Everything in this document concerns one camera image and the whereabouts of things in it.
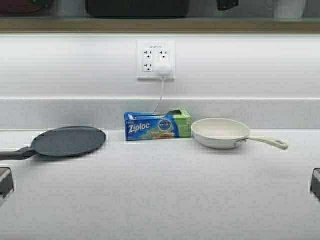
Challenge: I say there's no black tray on shelf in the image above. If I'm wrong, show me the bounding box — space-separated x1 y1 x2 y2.
85 0 189 18

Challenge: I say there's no wooden upper cabinet shelf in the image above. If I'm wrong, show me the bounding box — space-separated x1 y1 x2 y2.
0 17 320 34

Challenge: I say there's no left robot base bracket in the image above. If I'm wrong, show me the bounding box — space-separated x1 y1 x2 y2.
0 167 15 206

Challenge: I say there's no flat black crepe pan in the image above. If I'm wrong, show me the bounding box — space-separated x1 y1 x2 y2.
0 126 107 161

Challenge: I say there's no white wall outlet plate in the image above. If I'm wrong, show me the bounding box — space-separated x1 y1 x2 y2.
136 40 176 81

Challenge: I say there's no blue Ziploc bag box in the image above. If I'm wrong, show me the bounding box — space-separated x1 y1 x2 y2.
124 108 192 141

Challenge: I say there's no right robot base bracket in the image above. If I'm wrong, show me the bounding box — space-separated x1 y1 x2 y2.
309 168 320 201

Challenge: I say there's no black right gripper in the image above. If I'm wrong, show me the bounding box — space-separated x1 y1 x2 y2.
216 0 239 11

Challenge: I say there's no dark red bowl on shelf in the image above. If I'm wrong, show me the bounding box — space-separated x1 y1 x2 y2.
0 0 54 16

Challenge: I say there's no white frying pan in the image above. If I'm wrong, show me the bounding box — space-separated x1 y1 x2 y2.
190 118 289 150

